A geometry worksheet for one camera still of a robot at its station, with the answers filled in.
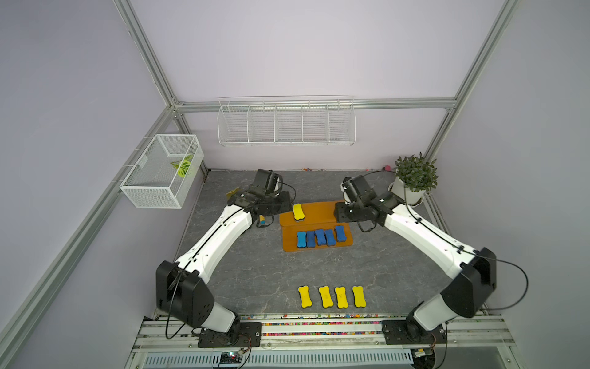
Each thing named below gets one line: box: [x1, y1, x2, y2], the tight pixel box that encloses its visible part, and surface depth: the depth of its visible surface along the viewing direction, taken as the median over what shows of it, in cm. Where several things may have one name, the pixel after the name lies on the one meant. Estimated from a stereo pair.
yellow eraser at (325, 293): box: [318, 285, 335, 309], surface depth 81 cm
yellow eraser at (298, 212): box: [292, 202, 306, 221], surface depth 87 cm
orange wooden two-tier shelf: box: [278, 200, 354, 253], surface depth 95 cm
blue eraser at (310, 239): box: [305, 230, 316, 249], surface depth 95 cm
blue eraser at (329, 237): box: [324, 229, 336, 246], surface depth 96 cm
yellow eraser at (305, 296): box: [297, 285, 313, 309], surface depth 81 cm
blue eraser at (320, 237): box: [314, 229, 327, 246], surface depth 96 cm
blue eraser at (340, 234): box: [334, 225, 347, 243], surface depth 99 cm
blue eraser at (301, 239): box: [296, 231, 307, 249], surface depth 95 cm
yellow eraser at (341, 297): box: [334, 285, 350, 310], surface depth 81 cm
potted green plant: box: [391, 151, 439, 205], surface depth 96 cm
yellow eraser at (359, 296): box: [351, 285, 367, 309], surface depth 82 cm
